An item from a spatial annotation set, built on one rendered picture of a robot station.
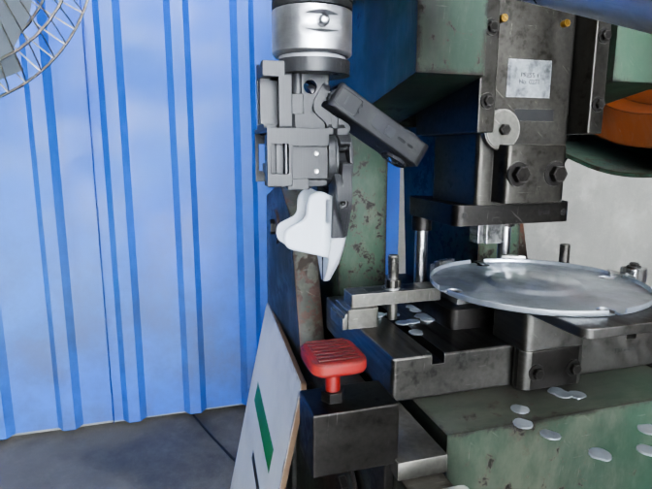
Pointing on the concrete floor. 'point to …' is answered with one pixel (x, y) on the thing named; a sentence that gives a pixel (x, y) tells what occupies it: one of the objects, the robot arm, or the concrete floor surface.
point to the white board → (270, 412)
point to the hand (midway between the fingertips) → (332, 267)
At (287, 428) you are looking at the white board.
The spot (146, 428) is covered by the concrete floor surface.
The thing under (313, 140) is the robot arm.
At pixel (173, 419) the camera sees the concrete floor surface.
